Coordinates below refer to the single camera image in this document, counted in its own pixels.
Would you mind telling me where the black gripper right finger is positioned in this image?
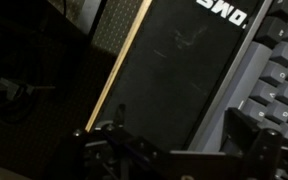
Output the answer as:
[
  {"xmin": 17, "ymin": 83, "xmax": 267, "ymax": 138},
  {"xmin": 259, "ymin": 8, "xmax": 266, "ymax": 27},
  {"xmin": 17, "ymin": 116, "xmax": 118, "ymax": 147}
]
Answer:
[{"xmin": 223, "ymin": 108, "xmax": 283, "ymax": 164}]

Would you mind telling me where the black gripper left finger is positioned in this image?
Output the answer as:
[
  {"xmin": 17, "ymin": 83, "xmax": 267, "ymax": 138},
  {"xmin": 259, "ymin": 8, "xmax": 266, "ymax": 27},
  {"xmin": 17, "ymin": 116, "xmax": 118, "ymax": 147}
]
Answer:
[{"xmin": 95, "ymin": 104, "xmax": 158, "ymax": 160}]

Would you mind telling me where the grey mechanical keyboard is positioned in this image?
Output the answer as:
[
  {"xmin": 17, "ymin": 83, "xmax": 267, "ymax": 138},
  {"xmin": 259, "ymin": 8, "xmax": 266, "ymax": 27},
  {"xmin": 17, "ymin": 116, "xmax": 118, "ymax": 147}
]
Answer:
[{"xmin": 187, "ymin": 0, "xmax": 288, "ymax": 151}]

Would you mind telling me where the black desk mat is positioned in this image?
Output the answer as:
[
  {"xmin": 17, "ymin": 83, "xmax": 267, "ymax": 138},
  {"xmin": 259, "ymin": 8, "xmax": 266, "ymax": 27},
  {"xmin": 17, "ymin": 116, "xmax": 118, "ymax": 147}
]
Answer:
[{"xmin": 96, "ymin": 0, "xmax": 264, "ymax": 151}]

